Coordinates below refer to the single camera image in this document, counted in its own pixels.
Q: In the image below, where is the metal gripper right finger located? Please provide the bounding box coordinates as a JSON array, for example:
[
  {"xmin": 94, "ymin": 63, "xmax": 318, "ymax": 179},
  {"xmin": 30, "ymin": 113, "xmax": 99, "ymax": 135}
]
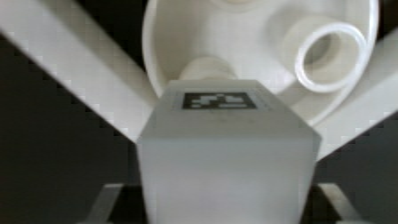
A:
[{"xmin": 318, "ymin": 183, "xmax": 375, "ymax": 224}]

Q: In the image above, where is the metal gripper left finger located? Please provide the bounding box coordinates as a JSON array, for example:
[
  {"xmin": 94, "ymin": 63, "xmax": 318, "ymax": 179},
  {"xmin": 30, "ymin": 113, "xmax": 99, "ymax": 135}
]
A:
[{"xmin": 76, "ymin": 183, "xmax": 124, "ymax": 224}]

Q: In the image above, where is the white stool leg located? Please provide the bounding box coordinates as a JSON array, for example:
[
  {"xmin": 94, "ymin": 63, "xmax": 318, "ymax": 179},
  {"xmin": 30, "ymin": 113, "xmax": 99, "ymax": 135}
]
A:
[{"xmin": 138, "ymin": 57, "xmax": 320, "ymax": 224}]

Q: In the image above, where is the white right fence rail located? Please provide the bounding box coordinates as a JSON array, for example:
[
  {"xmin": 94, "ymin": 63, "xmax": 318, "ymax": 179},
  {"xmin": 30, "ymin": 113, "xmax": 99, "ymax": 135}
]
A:
[{"xmin": 316, "ymin": 28, "xmax": 398, "ymax": 160}]

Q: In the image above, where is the white fence rail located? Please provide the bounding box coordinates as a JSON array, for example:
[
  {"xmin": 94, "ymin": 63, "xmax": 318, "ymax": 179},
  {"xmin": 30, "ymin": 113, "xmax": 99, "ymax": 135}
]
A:
[
  {"xmin": 316, "ymin": 28, "xmax": 398, "ymax": 160},
  {"xmin": 0, "ymin": 0, "xmax": 158, "ymax": 140}
]

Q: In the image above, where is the white front fence rail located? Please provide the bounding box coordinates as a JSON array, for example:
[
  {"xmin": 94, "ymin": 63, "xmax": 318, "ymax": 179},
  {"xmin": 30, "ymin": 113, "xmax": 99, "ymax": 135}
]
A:
[{"xmin": 0, "ymin": 0, "xmax": 158, "ymax": 140}]

